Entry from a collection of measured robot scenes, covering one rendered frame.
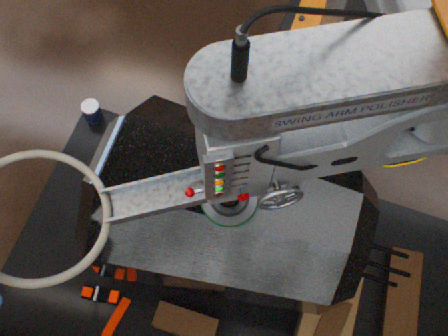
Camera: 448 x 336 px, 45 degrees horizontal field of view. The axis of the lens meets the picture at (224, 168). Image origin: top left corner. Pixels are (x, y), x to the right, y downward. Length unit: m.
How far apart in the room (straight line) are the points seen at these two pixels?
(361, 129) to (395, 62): 0.26
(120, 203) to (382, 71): 1.02
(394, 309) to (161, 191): 1.43
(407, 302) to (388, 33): 1.74
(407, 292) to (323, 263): 0.88
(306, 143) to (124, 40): 2.12
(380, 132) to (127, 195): 0.89
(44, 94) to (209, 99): 2.21
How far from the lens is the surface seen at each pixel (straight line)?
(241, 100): 1.27
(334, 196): 2.14
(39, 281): 1.86
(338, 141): 1.58
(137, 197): 1.93
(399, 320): 2.87
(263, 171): 1.57
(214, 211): 2.04
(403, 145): 1.81
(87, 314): 2.87
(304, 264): 2.11
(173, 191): 1.91
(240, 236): 2.08
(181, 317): 2.69
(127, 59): 3.42
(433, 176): 3.25
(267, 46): 1.35
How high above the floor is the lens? 2.79
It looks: 67 degrees down
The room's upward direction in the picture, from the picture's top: 3 degrees clockwise
